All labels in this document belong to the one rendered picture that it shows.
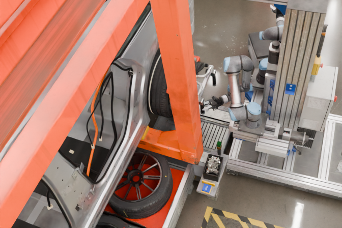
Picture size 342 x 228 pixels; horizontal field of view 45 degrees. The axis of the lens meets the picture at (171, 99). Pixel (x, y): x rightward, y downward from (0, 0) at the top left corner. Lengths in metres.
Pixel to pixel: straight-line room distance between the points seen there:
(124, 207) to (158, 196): 0.31
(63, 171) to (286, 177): 2.19
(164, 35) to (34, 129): 1.20
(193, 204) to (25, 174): 2.90
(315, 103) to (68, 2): 2.38
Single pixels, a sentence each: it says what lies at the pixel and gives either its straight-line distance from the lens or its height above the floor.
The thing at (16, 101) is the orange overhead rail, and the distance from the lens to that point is 1.24.
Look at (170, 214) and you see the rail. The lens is 3.75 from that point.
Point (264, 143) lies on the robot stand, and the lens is 3.63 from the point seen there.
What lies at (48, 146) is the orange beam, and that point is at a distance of 1.50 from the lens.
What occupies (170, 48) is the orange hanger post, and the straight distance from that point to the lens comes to 2.52.
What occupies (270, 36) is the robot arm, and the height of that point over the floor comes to 1.42.
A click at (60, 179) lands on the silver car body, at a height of 1.56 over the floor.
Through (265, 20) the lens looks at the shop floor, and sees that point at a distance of 5.66.
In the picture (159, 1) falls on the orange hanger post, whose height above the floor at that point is 2.41.
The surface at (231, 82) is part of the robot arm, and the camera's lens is 3.39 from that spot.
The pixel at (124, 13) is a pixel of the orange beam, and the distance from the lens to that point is 1.77.
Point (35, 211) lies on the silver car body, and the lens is 3.63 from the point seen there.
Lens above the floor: 3.88
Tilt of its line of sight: 54 degrees down
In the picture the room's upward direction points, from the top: 11 degrees counter-clockwise
